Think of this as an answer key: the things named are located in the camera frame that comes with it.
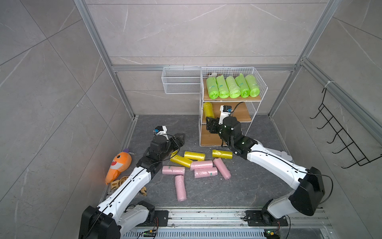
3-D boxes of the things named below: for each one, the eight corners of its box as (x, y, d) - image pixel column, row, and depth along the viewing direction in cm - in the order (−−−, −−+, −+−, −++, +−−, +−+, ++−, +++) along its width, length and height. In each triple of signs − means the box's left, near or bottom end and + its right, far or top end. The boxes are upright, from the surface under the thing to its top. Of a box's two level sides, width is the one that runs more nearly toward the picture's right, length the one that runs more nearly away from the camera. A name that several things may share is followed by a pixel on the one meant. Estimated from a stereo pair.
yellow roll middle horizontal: (183, 160, 97) (183, 157, 93) (184, 154, 100) (184, 150, 96) (204, 163, 95) (205, 160, 92) (205, 156, 98) (205, 153, 95)
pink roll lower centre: (194, 178, 88) (194, 175, 85) (193, 171, 91) (193, 168, 88) (217, 175, 89) (218, 173, 86) (215, 169, 92) (216, 166, 89)
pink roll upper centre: (190, 170, 90) (190, 168, 88) (189, 163, 93) (189, 161, 91) (213, 167, 91) (213, 165, 89) (211, 161, 94) (211, 158, 92)
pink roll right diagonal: (225, 181, 87) (225, 179, 85) (213, 161, 95) (213, 159, 93) (231, 177, 89) (232, 176, 86) (219, 158, 97) (219, 156, 94)
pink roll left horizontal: (162, 174, 89) (160, 172, 86) (163, 168, 92) (162, 165, 89) (184, 176, 89) (184, 173, 86) (185, 169, 92) (185, 166, 88)
